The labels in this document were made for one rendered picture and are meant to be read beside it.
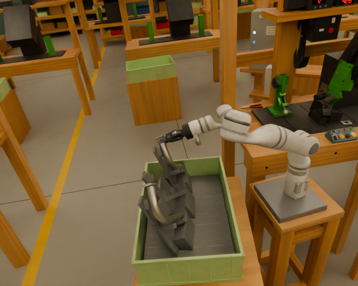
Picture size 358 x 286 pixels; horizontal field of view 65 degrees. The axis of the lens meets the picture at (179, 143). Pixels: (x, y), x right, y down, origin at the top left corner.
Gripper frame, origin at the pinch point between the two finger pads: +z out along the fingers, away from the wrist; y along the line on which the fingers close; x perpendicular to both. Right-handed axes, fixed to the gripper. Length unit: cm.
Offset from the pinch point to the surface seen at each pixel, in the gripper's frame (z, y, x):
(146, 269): 18, 18, 49
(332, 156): -82, -57, 32
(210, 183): -11.2, -28.5, 24.3
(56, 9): 339, -617, -725
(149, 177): 7.7, 12.8, 15.8
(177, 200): 4.6, -8.6, 27.9
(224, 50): -48, -50, -55
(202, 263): -3, 16, 53
